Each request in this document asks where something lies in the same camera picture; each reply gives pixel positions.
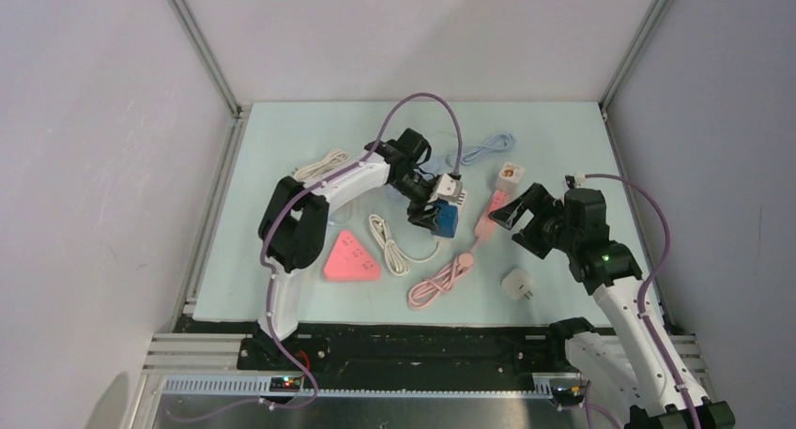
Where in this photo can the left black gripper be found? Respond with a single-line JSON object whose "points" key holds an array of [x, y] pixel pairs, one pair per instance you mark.
{"points": [[422, 218]]}

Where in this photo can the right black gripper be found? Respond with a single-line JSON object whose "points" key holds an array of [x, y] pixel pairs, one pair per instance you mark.
{"points": [[537, 198]]}

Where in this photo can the dark blue cube socket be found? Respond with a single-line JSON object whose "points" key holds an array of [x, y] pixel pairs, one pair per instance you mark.
{"points": [[445, 221]]}

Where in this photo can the pink triangular power strip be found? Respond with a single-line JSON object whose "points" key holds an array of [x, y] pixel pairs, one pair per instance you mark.
{"points": [[349, 261]]}

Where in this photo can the white plug adapter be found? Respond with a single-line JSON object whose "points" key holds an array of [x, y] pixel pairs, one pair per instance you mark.
{"points": [[517, 284]]}

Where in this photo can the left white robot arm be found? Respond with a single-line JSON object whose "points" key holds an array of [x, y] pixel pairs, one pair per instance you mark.
{"points": [[294, 226]]}

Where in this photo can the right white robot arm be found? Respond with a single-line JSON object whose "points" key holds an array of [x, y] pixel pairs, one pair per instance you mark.
{"points": [[650, 386]]}

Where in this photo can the light blue table mat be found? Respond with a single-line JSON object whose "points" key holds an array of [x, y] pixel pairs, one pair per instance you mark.
{"points": [[553, 139]]}

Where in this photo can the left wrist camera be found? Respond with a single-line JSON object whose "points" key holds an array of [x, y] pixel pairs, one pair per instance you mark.
{"points": [[450, 190]]}

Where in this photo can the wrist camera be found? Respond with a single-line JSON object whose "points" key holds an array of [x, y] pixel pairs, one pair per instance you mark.
{"points": [[450, 190], [575, 181]]}

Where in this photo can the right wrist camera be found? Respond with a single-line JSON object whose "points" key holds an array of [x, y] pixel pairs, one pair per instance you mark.
{"points": [[575, 181]]}

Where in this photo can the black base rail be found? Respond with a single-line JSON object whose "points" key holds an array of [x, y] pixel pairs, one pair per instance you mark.
{"points": [[346, 357]]}

